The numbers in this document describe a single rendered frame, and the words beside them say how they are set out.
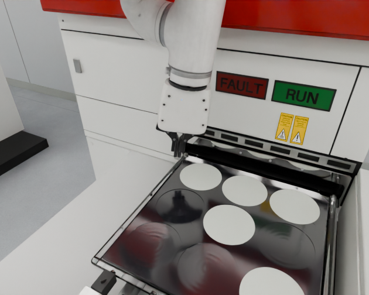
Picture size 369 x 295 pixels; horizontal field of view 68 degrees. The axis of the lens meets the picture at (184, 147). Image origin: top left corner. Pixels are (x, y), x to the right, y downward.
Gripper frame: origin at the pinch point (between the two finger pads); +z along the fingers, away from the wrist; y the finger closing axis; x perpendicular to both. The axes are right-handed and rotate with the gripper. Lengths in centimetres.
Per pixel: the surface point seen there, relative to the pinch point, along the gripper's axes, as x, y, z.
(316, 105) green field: -0.4, 26.7, -14.0
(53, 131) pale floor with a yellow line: 176, -106, 115
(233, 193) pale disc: -6.4, 13.4, 6.6
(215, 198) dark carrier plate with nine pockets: -7.8, 9.1, 7.1
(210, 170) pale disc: 2.1, 9.0, 7.2
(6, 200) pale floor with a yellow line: 84, -102, 114
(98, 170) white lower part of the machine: 31, -26, 35
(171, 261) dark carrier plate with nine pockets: -23.1, 0.0, 8.3
